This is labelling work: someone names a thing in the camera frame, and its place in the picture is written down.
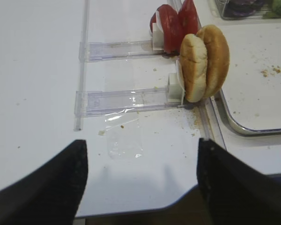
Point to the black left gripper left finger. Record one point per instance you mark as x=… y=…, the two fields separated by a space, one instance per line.
x=50 y=195

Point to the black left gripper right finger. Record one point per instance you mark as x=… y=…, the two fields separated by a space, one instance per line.
x=236 y=194

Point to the bun half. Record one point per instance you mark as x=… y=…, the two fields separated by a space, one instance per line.
x=193 y=60
x=218 y=58

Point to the clear tomato pusher track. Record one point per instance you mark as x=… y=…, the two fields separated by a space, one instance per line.
x=121 y=50

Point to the rear tomato slice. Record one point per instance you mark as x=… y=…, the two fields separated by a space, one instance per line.
x=188 y=17

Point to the tomato slice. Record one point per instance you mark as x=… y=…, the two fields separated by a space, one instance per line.
x=167 y=33
x=188 y=17

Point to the clear plastic lettuce container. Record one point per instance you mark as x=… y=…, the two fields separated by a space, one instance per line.
x=220 y=4

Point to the purple lettuce leaf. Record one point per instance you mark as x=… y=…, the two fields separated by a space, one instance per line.
x=242 y=8

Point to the front tomato slice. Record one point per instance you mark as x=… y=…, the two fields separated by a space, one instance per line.
x=167 y=33

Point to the green lettuce leaf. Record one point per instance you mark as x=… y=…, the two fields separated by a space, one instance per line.
x=274 y=9

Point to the metal baking tray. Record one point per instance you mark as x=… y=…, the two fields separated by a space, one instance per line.
x=251 y=94

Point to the clear bun pusher track left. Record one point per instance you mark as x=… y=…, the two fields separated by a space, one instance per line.
x=90 y=104

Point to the clear left back rail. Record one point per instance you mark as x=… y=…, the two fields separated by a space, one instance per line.
x=78 y=123

